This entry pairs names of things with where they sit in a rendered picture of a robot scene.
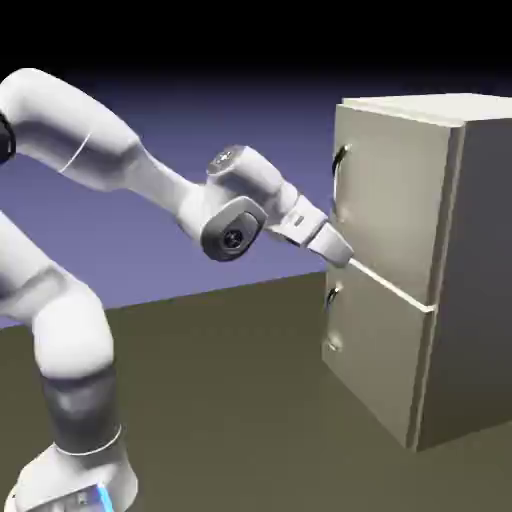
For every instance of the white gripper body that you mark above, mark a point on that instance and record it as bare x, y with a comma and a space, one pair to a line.
331, 243

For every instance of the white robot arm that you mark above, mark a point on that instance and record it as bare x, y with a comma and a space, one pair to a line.
92, 152

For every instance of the tall beige cabinet door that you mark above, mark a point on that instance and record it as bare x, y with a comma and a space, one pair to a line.
392, 200

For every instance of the short beige cabinet door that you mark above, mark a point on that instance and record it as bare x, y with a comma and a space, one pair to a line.
376, 352

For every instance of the beige cabinet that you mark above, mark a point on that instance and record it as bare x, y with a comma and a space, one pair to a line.
472, 280

